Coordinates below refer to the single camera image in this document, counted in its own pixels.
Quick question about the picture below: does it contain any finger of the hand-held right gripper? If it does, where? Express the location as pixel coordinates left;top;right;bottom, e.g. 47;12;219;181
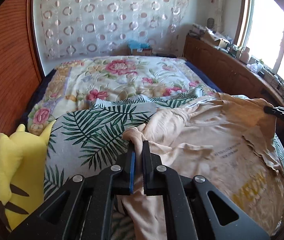
263;106;284;122

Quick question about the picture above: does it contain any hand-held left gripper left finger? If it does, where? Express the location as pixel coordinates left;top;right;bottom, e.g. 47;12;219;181
7;141;135;240

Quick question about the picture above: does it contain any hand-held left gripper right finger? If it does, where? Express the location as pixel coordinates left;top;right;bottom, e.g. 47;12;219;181
142;140;270;240

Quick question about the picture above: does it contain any peach printed t-shirt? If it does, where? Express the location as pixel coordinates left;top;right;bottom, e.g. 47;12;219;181
117;92;284;240

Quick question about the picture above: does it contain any white plastic bag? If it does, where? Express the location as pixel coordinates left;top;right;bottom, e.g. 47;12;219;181
248;62;264;72

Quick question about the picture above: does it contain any palm leaf bed sheet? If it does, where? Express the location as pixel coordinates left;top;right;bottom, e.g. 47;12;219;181
42;85;284;240

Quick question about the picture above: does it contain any wooden framed window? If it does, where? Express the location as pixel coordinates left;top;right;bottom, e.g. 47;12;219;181
235;0;284;85

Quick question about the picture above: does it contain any wooden low cabinet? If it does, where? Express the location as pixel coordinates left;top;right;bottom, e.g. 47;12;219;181
183;34;284;105

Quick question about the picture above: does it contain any open cardboard box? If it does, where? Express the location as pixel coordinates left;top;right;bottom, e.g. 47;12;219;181
203;29;229;48

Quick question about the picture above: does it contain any yellow plush toy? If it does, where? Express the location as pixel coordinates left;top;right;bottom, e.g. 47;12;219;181
0;120;56;232

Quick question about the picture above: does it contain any stack of patterned boxes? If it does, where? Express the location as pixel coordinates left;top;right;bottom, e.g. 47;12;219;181
191;24;206;37

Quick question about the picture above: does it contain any small cardboard box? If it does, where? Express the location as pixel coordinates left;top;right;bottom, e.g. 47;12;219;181
131;48;153;57

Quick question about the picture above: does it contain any blue plastic bag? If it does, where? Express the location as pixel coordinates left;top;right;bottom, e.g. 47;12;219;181
127;39;149;51

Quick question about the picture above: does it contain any circle patterned sheer curtain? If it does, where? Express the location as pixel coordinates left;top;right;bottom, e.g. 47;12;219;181
33;0;191;60

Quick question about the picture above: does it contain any wooden slatted wardrobe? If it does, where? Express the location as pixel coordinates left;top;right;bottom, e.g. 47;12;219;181
0;0;46;240

